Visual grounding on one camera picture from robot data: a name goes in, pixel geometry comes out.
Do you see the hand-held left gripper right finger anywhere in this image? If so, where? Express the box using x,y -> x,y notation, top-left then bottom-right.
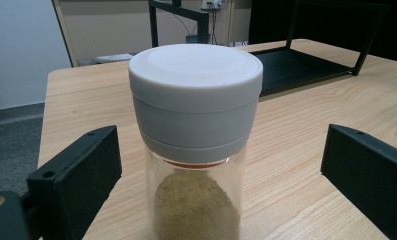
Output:
320,123 -> 397,240

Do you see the black metal frame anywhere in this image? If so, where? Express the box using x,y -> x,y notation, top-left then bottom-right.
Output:
148,0 -> 210,48

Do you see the white power strip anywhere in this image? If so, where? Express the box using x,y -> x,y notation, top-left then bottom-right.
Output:
200,0 -> 225,10

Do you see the tan powder jar grey lid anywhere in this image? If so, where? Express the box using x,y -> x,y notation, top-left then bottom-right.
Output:
128,43 -> 264,240

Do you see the black wall cable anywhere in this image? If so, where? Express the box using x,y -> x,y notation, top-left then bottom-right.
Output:
211,9 -> 218,45

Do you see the pale flat board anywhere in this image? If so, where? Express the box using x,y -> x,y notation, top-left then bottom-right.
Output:
95,53 -> 134,65

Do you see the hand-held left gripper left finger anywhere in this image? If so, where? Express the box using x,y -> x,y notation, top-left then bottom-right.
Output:
26,125 -> 123,240

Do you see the black metal shelf rack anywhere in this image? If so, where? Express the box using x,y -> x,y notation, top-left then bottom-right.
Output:
250,0 -> 390,98

